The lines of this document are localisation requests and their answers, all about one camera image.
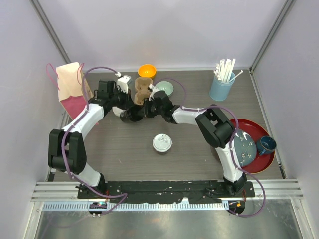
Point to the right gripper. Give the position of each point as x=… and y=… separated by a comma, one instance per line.
x=147, y=103

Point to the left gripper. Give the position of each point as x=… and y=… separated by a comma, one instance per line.
x=127, y=102

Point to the black paper coffee cup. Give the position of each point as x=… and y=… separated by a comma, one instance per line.
x=133, y=114

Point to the white cup lid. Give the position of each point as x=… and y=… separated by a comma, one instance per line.
x=162, y=142
x=117, y=111

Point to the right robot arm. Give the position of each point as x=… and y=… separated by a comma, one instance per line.
x=216, y=128

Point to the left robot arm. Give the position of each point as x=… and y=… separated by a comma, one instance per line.
x=66, y=150

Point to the light green bowl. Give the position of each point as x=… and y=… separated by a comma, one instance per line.
x=165, y=86

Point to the cardboard cup carrier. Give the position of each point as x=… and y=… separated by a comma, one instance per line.
x=142, y=89

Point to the orange bowl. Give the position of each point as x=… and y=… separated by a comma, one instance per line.
x=147, y=70

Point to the pink paper gift bag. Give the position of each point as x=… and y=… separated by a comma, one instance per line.
x=68, y=81

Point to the blue straw holder cup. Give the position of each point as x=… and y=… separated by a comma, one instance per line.
x=219, y=90

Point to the white wrapped straws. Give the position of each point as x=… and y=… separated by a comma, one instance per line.
x=224, y=69

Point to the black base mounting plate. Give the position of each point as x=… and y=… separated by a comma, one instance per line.
x=169, y=192

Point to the blue plate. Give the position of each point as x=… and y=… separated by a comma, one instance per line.
x=245, y=148

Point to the dark blue mug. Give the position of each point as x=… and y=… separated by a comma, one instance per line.
x=266, y=145

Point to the red round tray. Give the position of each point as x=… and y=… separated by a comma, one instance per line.
x=261, y=162

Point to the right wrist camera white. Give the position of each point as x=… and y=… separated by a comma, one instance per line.
x=153, y=89

